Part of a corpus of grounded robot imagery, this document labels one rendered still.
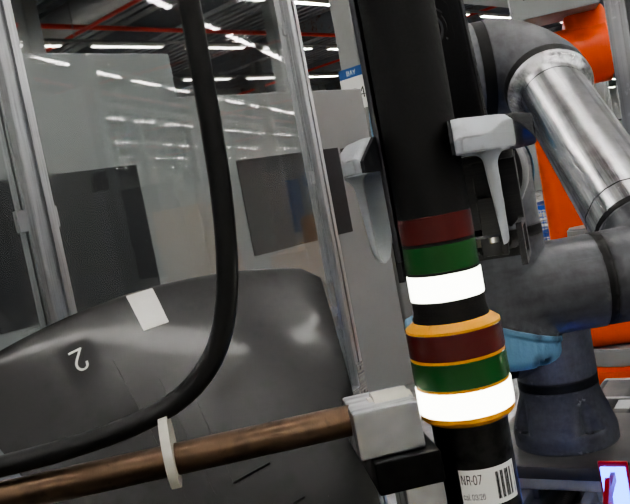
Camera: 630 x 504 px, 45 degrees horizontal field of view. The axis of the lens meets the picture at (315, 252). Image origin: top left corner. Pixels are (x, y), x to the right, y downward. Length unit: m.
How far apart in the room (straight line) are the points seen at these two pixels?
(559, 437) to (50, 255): 0.76
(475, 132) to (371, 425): 0.13
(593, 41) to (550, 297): 3.86
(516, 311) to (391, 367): 4.65
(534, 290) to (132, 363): 0.31
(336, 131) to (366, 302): 1.13
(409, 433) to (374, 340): 4.76
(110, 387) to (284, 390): 0.10
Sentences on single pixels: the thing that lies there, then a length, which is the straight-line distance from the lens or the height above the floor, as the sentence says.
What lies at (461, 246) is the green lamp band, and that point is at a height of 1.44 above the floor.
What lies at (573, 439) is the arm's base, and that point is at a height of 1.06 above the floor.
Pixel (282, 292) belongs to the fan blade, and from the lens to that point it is 0.49.
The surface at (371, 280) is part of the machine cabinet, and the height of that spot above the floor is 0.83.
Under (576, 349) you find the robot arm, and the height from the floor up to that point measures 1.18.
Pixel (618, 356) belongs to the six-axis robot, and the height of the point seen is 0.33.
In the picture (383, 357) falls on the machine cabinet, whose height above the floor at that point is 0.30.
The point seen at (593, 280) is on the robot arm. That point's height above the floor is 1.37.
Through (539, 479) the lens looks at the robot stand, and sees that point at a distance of 1.18.
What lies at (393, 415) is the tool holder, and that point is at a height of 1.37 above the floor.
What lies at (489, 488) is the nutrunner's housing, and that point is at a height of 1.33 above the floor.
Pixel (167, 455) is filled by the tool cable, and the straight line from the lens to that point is 0.34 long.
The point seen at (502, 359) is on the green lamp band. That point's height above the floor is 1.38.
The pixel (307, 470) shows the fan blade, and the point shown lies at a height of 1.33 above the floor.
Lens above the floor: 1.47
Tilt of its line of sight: 4 degrees down
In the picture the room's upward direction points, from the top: 11 degrees counter-clockwise
